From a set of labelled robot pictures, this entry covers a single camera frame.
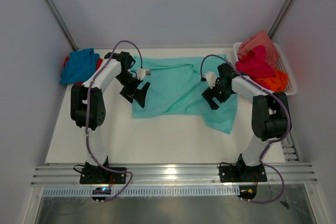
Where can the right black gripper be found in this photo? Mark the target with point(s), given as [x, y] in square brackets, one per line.
[208, 95]

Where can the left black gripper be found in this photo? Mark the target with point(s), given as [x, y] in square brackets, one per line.
[138, 95]

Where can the teal t shirt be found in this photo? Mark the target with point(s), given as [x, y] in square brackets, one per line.
[176, 89]

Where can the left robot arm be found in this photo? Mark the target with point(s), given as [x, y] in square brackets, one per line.
[88, 111]

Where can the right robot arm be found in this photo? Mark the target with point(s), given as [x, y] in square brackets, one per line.
[270, 118]

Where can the magenta t shirt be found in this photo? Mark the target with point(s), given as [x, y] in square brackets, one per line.
[255, 66]

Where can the blue folded t shirt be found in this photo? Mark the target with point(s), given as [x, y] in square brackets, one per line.
[80, 67]

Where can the orange t shirt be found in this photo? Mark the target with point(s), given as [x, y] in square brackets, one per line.
[277, 83]

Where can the salmon pink t shirt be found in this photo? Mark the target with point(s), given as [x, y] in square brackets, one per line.
[260, 39]

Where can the white plastic basket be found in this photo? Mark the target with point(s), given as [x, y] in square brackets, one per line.
[282, 65]

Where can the red folded t shirt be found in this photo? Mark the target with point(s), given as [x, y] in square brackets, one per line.
[99, 62]

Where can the left black controller board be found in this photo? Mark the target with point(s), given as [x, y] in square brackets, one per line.
[101, 193]

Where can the black controller board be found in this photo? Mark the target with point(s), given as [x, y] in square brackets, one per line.
[101, 193]
[247, 192]

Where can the right black controller board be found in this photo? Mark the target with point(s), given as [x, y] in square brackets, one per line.
[247, 192]

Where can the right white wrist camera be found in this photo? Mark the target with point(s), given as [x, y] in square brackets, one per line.
[210, 78]

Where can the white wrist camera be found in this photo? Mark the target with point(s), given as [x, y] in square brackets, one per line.
[210, 78]
[141, 73]

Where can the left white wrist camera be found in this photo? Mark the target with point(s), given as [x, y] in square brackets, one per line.
[141, 73]

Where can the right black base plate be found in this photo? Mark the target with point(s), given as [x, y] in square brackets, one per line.
[240, 173]

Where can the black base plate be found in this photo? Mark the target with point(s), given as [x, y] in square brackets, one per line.
[98, 175]
[240, 173]

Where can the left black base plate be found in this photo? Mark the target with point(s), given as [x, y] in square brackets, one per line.
[98, 175]

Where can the white slotted cable duct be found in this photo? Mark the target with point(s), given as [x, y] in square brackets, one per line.
[146, 191]

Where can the aluminium front rail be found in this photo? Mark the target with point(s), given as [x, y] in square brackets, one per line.
[172, 174]

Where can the left corner frame post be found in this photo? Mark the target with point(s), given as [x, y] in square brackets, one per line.
[61, 23]

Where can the corner frame post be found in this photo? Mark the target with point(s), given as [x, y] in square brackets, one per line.
[280, 17]
[61, 23]

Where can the right corner frame post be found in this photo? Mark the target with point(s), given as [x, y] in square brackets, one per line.
[280, 17]

